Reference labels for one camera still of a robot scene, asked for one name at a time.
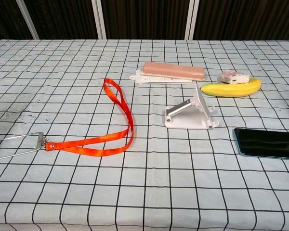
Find white partition post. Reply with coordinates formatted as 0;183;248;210
184;0;199;40
16;0;39;40
91;0;107;40

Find small pink white packet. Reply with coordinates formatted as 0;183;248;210
218;71;251;85

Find white phone stand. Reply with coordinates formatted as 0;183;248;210
164;83;221;130

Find pink pencil case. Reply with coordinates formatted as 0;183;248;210
141;61;206;82

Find orange lanyard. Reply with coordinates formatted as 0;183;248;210
46;78;135;157

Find black smartphone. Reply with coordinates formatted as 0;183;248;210
233;128;289;161

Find checkered tablecloth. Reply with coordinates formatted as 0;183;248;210
0;39;289;231

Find yellow banana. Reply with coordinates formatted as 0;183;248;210
200;77;262;98

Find white packaging card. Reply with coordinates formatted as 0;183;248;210
129;69;193;85

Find clear badge holder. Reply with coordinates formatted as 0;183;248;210
0;131;51;161

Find dark slatted partition panel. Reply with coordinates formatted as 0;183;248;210
23;0;99;40
0;0;36;43
100;0;191;40
193;0;289;41

